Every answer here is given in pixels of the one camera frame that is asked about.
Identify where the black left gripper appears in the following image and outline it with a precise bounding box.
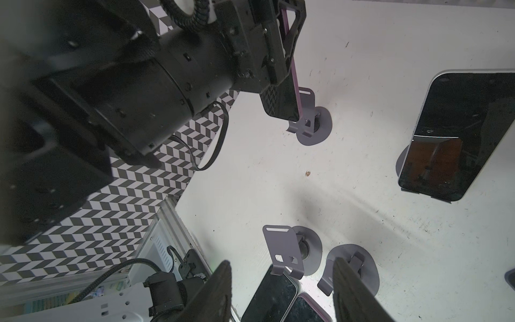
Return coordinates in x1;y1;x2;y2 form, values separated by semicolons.
213;0;307;94

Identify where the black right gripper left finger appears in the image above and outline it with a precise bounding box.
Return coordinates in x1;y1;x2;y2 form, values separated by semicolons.
173;260;232;322

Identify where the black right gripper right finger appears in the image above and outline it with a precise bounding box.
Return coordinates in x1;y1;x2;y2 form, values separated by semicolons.
333;258;394;322

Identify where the purple phone stand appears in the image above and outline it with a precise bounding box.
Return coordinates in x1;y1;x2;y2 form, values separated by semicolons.
283;292;332;322

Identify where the black phone stand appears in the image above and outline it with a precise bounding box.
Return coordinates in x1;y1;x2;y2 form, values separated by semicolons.
241;266;299;322

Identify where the phone reflecting pattern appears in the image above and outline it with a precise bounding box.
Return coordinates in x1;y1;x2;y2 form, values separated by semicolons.
258;1;300;122

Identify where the black phone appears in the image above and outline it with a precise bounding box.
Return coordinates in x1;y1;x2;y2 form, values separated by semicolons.
396;69;514;203

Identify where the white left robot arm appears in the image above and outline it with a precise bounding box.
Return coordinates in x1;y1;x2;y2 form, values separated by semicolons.
1;1;307;246

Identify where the grey stand front right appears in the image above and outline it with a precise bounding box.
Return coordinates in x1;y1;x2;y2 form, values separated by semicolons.
317;244;380;296

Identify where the grey stand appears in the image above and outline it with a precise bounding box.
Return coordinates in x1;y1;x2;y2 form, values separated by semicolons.
286;87;333;146
317;244;380;296
262;225;323;280

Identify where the grey stand front left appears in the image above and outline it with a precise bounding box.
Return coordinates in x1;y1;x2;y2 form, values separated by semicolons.
262;225;323;280

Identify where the grey stand far left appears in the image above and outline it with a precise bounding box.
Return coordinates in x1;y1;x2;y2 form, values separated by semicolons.
286;87;333;146

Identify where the white ventilation grille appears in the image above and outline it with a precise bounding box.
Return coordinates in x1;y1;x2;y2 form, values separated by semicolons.
137;223;181;280

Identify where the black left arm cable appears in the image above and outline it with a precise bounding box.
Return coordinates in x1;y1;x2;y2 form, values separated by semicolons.
158;0;212;33

